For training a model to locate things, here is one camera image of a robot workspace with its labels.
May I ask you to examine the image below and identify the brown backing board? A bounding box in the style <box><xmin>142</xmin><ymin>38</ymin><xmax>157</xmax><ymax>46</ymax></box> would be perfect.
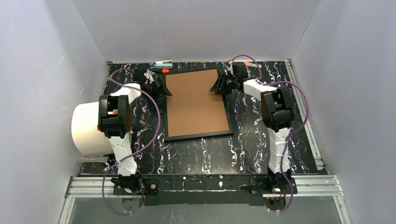
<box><xmin>165</xmin><ymin>69</ymin><xmax>231</xmax><ymax>138</ymax></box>

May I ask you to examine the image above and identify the black picture frame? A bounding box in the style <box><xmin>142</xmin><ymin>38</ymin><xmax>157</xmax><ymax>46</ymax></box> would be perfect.
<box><xmin>161</xmin><ymin>68</ymin><xmax>234</xmax><ymax>143</ymax></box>

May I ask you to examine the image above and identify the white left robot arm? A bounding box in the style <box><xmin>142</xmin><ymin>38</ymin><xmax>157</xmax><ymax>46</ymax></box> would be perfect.
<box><xmin>98</xmin><ymin>70</ymin><xmax>172</xmax><ymax>177</ymax></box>

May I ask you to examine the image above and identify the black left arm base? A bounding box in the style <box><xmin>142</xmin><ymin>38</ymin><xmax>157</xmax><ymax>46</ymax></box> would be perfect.
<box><xmin>110</xmin><ymin>174</ymin><xmax>159</xmax><ymax>196</ymax></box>

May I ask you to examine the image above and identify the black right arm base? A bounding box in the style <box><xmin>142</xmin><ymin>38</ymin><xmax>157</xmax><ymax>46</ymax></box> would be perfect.
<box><xmin>239</xmin><ymin>172</ymin><xmax>298</xmax><ymax>195</ymax></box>

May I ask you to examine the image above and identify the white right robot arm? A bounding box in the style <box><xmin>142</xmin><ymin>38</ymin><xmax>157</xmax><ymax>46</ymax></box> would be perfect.
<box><xmin>210</xmin><ymin>63</ymin><xmax>295</xmax><ymax>177</ymax></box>

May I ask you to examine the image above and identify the black orange marker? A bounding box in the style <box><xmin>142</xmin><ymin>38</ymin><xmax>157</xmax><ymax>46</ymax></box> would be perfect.
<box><xmin>151</xmin><ymin>68</ymin><xmax>170</xmax><ymax>74</ymax></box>

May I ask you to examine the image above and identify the orange white marker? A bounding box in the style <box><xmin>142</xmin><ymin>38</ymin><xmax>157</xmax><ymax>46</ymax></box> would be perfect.
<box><xmin>244</xmin><ymin>62</ymin><xmax>262</xmax><ymax>69</ymax></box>

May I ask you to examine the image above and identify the white cylinder orange lid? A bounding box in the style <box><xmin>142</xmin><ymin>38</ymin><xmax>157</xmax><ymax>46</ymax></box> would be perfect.
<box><xmin>71</xmin><ymin>101</ymin><xmax>113</xmax><ymax>156</ymax></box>

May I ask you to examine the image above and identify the wooden ruler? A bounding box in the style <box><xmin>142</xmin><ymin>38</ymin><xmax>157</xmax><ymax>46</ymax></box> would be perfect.
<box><xmin>76</xmin><ymin>157</ymin><xmax>107</xmax><ymax>163</ymax></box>

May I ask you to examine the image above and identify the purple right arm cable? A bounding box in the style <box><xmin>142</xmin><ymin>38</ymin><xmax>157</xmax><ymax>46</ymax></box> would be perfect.
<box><xmin>229</xmin><ymin>54</ymin><xmax>310</xmax><ymax>213</ymax></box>

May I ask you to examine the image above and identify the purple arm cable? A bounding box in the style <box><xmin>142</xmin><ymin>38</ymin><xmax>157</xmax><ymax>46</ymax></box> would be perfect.
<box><xmin>229</xmin><ymin>54</ymin><xmax>310</xmax><ymax>213</ymax></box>
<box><xmin>101</xmin><ymin>68</ymin><xmax>162</xmax><ymax>216</ymax></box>

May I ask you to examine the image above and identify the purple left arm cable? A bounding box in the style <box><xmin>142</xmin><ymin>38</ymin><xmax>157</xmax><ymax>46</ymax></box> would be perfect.
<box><xmin>101</xmin><ymin>68</ymin><xmax>162</xmax><ymax>216</ymax></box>

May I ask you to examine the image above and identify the aluminium rail frame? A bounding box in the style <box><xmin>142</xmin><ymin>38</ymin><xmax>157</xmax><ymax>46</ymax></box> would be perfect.
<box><xmin>58</xmin><ymin>175</ymin><xmax>354</xmax><ymax>224</ymax></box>

